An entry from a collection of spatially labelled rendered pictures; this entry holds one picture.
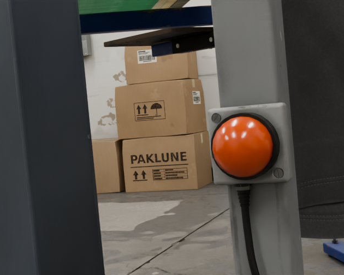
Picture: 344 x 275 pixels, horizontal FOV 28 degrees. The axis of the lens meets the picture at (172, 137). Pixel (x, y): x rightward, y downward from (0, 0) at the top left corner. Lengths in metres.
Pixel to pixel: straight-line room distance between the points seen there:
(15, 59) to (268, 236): 0.71
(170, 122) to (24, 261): 4.14
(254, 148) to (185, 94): 4.79
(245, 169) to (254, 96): 0.06
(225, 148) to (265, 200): 0.06
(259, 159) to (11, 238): 0.78
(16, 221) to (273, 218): 0.73
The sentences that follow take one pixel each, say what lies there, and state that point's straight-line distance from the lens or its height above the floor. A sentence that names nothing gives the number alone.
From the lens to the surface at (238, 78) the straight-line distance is 0.45.
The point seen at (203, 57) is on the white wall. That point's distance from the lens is 5.63.
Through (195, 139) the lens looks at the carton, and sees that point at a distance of 5.20.
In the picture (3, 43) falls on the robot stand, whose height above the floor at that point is 0.80.
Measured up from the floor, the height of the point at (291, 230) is 0.59.
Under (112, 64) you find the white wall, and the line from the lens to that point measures 5.93.
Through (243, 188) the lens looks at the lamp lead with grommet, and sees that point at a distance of 0.44.
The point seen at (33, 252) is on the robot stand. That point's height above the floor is 0.46.
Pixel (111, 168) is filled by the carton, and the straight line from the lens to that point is 5.46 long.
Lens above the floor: 0.68
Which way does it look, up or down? 3 degrees down
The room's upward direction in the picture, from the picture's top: 5 degrees counter-clockwise
